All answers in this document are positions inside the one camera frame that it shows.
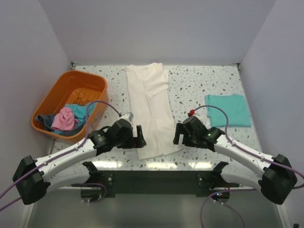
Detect white t shirt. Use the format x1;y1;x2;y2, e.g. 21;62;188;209
125;63;183;160

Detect folded teal t shirt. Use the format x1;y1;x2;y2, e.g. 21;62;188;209
205;94;251;127

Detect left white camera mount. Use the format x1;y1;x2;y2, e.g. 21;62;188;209
120;112;134;123

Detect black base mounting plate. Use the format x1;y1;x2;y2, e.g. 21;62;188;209
72;171;239;200

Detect orange plastic basket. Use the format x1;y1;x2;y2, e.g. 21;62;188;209
31;70;109;143

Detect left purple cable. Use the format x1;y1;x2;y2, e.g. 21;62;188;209
0;101;123;211

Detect pink t shirt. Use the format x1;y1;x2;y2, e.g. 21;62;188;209
51;107;79;131

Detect dark grey t shirt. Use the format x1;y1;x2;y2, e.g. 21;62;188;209
35;114;84;136

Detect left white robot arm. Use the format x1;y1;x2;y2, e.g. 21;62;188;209
13;118;146;205

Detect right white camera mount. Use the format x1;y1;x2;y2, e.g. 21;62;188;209
188;109;197;117

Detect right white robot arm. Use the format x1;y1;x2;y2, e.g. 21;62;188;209
173;116;297;205

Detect teal t shirt in basket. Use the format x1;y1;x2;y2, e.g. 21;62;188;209
64;104;95;124

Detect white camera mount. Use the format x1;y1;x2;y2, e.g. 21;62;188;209
120;112;134;123
188;109;197;117

